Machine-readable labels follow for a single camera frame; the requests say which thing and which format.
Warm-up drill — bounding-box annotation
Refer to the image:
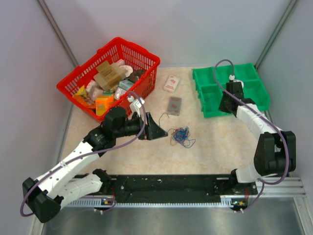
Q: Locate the teal small box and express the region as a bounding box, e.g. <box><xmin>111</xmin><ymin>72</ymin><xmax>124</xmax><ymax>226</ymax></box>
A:
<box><xmin>119</xmin><ymin>79</ymin><xmax>134</xmax><ymax>91</ymax></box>

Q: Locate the dark brown round item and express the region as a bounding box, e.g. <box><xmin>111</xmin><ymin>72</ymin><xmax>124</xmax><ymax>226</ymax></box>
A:
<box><xmin>128</xmin><ymin>70</ymin><xmax>146</xmax><ymax>83</ymax></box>

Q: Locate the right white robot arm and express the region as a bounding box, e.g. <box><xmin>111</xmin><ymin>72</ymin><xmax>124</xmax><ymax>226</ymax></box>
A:
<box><xmin>219</xmin><ymin>81</ymin><xmax>296</xmax><ymax>194</ymax></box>

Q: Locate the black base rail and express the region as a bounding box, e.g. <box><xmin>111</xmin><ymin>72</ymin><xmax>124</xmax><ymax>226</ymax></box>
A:
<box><xmin>66</xmin><ymin>174</ymin><xmax>260</xmax><ymax>204</ymax></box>

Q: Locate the green compartment tray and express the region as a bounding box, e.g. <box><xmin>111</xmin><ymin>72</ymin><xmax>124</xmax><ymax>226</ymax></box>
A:
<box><xmin>192</xmin><ymin>63</ymin><xmax>270</xmax><ymax>118</ymax></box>

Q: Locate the red plastic basket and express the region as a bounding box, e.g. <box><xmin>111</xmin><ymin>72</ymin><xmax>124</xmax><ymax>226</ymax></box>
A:
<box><xmin>57</xmin><ymin>37</ymin><xmax>160</xmax><ymax>123</ymax></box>

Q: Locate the white slotted cable duct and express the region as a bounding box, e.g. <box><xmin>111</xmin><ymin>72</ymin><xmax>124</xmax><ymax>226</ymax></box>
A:
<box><xmin>50</xmin><ymin>198</ymin><xmax>115</xmax><ymax>207</ymax></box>

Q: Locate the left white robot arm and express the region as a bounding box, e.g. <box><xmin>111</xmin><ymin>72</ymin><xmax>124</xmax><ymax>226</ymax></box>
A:
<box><xmin>22</xmin><ymin>106</ymin><xmax>168</xmax><ymax>223</ymax></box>

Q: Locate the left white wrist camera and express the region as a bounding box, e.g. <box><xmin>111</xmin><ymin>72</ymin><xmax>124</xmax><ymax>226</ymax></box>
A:
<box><xmin>127</xmin><ymin>96</ymin><xmax>145</xmax><ymax>117</ymax></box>

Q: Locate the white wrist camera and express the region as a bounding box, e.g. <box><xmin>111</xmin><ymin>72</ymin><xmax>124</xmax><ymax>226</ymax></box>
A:
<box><xmin>229</xmin><ymin>74</ymin><xmax>244</xmax><ymax>88</ymax></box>
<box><xmin>127</xmin><ymin>96</ymin><xmax>145</xmax><ymax>117</ymax></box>

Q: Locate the white red card box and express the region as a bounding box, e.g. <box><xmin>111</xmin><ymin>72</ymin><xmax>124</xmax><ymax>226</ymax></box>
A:
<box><xmin>163</xmin><ymin>75</ymin><xmax>180</xmax><ymax>93</ymax></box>

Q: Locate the brown cardboard box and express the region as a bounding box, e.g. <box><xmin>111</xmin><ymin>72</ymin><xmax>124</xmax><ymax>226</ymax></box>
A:
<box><xmin>93</xmin><ymin>61</ymin><xmax>126</xmax><ymax>90</ymax></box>

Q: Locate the aluminium frame rail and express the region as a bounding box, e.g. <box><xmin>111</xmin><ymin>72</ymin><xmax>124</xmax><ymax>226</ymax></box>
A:
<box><xmin>254</xmin><ymin>171</ymin><xmax>307</xmax><ymax>197</ymax></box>

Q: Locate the pink wrapped pack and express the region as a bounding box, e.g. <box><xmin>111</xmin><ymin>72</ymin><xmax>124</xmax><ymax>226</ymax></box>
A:
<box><xmin>86</xmin><ymin>80</ymin><xmax>103</xmax><ymax>100</ymax></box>

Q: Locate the yellow snack packet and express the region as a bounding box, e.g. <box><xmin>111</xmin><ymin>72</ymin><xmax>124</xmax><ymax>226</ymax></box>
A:
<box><xmin>73</xmin><ymin>86</ymin><xmax>96</xmax><ymax>110</ymax></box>

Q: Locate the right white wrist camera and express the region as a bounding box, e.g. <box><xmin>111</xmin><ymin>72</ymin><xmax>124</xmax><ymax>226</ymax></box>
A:
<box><xmin>229</xmin><ymin>74</ymin><xmax>244</xmax><ymax>88</ymax></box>

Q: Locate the orange snack box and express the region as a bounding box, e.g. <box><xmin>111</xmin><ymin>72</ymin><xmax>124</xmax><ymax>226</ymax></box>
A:
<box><xmin>95</xmin><ymin>95</ymin><xmax>114</xmax><ymax>116</ymax></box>

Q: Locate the white pink pouch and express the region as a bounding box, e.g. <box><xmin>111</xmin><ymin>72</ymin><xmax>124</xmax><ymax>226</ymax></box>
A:
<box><xmin>115</xmin><ymin>59</ymin><xmax>134</xmax><ymax>77</ymax></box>

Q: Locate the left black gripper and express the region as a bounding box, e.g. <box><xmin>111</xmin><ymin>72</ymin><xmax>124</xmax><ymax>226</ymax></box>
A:
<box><xmin>114</xmin><ymin>112</ymin><xmax>168</xmax><ymax>141</ymax></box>

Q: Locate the clear plastic card case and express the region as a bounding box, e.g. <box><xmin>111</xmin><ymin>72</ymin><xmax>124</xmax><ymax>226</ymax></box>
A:
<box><xmin>167</xmin><ymin>96</ymin><xmax>182</xmax><ymax>116</ymax></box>

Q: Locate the coloured wire bundle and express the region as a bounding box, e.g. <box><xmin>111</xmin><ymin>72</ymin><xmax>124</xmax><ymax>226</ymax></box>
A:
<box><xmin>169</xmin><ymin>126</ymin><xmax>196</xmax><ymax>148</ymax></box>

